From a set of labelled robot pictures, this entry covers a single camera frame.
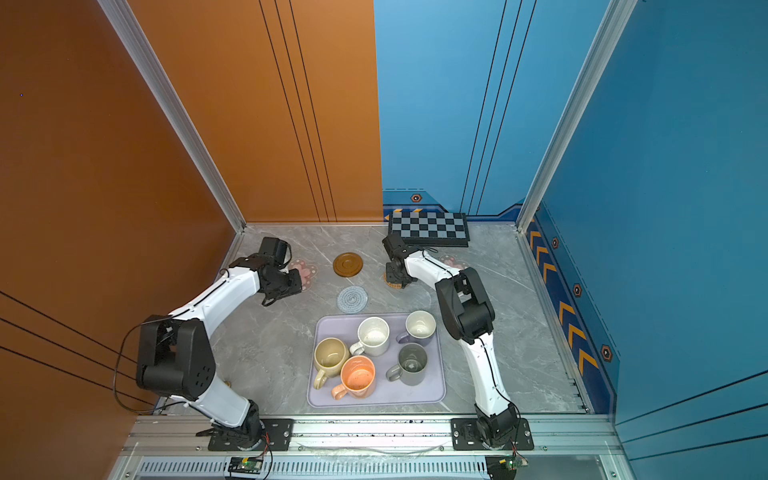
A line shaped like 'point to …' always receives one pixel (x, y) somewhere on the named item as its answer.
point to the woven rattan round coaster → (395, 286)
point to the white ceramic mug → (373, 337)
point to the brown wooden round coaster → (347, 264)
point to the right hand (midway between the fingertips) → (396, 277)
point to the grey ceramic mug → (412, 365)
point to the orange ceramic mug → (358, 375)
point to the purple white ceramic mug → (420, 328)
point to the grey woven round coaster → (352, 299)
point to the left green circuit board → (246, 465)
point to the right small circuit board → (514, 461)
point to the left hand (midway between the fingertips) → (298, 284)
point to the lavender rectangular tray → (433, 390)
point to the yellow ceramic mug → (329, 355)
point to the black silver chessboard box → (430, 228)
